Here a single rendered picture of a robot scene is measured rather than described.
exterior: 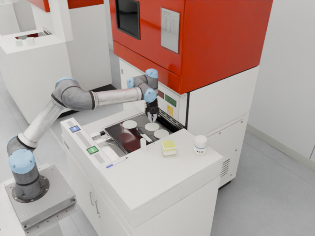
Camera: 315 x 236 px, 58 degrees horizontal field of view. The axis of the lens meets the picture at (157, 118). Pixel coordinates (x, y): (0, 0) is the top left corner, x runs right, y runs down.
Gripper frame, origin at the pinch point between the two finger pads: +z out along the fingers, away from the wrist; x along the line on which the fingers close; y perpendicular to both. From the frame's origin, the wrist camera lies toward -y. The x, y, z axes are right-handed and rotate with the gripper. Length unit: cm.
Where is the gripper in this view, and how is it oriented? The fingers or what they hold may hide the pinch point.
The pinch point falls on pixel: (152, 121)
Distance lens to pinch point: 185.6
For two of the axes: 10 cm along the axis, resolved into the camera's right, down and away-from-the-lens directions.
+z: 0.0, 8.3, 5.6
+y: -0.5, -5.6, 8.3
